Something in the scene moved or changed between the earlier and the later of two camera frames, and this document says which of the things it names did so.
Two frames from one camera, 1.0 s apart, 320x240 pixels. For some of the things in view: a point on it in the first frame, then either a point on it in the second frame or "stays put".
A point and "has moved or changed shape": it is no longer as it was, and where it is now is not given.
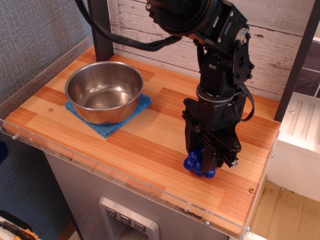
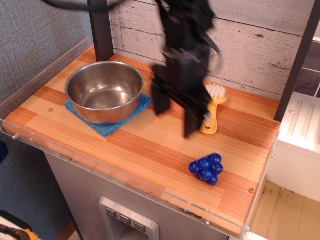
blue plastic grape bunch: x=194 y=162 has moved or changed shape
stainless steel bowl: x=104 y=92 stays put
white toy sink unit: x=295 y=164 stays put
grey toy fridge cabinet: x=104 y=209 stays put
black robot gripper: x=211 y=122 to x=186 y=70
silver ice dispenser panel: x=121 y=222 stays put
